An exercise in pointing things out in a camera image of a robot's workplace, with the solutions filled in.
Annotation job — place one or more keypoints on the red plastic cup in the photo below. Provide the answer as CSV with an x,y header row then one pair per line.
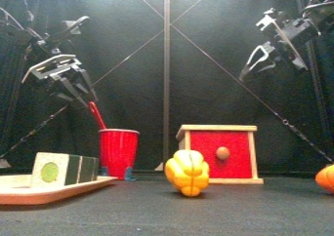
x,y
117,152

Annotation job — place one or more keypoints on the metal frame pole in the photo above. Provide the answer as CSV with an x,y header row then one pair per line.
x,y
165,84

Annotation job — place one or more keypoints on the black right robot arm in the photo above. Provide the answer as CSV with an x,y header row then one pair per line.
x,y
322,12

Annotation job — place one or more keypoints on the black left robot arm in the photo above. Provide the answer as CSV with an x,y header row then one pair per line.
x,y
65,30

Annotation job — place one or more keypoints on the wooden box with red drawer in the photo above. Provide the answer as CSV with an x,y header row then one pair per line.
x,y
219,145

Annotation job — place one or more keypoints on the toy cucumber sushi roll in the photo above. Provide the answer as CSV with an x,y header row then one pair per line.
x,y
49,171

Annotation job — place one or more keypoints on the yellow toy bell pepper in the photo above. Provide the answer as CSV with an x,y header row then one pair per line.
x,y
187,173

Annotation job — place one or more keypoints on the orange toy fruit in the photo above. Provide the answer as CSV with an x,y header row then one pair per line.
x,y
326,179

